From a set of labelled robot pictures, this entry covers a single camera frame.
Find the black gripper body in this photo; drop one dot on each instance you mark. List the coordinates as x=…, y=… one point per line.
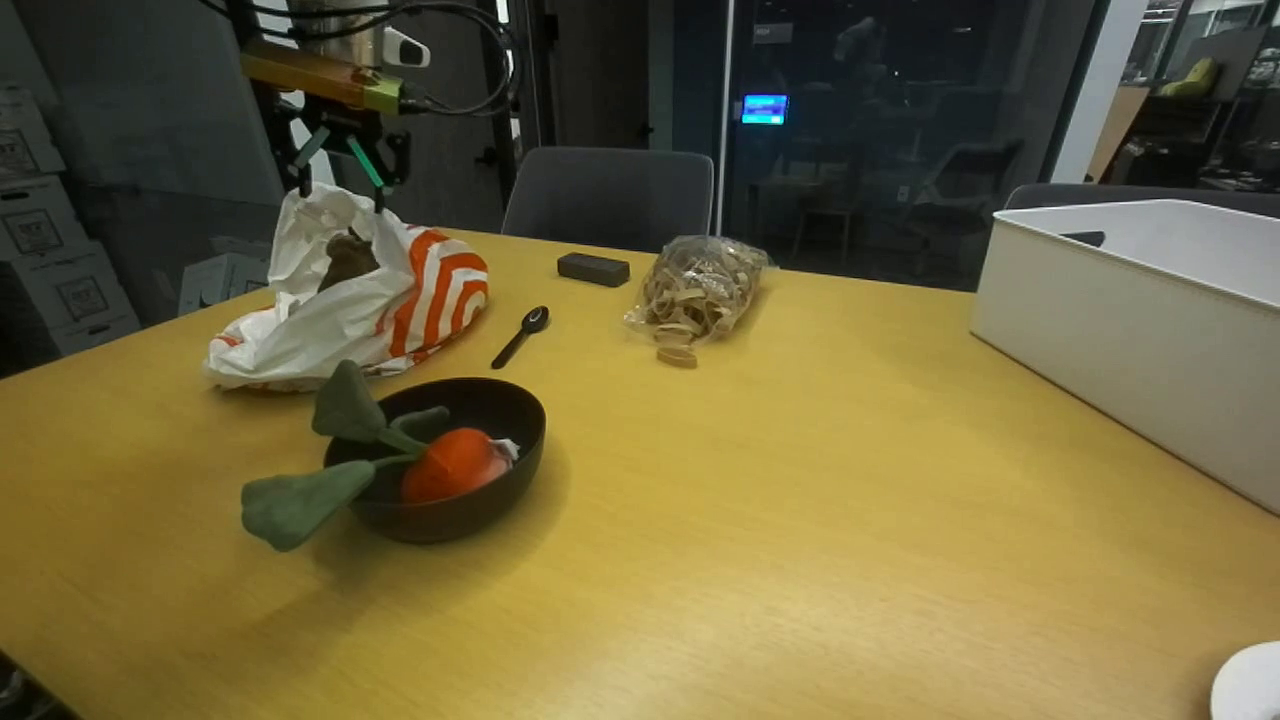
x=341, y=126

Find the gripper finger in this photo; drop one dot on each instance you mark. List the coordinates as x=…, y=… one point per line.
x=306, y=160
x=373, y=170

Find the brown plush toy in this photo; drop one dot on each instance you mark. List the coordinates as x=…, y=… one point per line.
x=344, y=260

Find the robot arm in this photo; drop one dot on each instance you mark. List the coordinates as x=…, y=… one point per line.
x=332, y=25

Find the white and orange plastic bag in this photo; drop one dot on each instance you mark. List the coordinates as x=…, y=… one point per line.
x=292, y=321

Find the black bowl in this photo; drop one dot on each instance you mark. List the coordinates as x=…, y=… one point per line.
x=512, y=462

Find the clear bag of nuts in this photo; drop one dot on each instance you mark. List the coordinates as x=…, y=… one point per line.
x=700, y=285

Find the black plastic spoon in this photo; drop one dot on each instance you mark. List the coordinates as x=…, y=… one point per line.
x=521, y=329

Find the grey office chair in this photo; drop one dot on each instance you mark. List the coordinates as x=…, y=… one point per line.
x=606, y=198

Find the small black rectangular box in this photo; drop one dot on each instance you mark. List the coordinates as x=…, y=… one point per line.
x=592, y=269

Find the grey storage crate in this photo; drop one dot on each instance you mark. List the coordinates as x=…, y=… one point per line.
x=43, y=223
x=27, y=133
x=75, y=305

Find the loose tan rubber band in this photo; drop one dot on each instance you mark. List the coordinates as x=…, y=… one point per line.
x=677, y=357

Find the glowing blue screen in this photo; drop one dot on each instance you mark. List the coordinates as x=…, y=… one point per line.
x=766, y=108

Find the white rectangular box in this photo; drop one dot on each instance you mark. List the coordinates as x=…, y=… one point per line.
x=1121, y=332

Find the white plate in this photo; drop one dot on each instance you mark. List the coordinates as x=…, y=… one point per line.
x=1255, y=686

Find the yellow wrist camera mount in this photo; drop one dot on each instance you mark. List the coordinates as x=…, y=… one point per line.
x=323, y=79

